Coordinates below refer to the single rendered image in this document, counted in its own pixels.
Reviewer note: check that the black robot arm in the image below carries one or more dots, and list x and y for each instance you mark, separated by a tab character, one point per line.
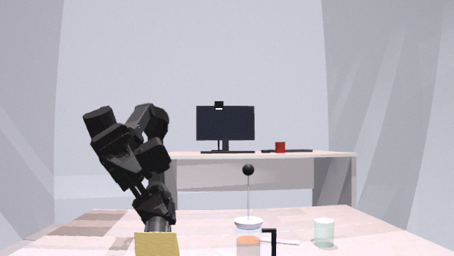
153	121

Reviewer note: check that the glass french press with black knob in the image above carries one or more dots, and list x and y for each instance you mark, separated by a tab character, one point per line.
248	230

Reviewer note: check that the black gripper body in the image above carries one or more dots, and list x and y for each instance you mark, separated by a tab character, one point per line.
124	180

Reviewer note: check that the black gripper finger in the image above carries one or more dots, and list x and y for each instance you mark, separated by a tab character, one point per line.
120	155
154	206

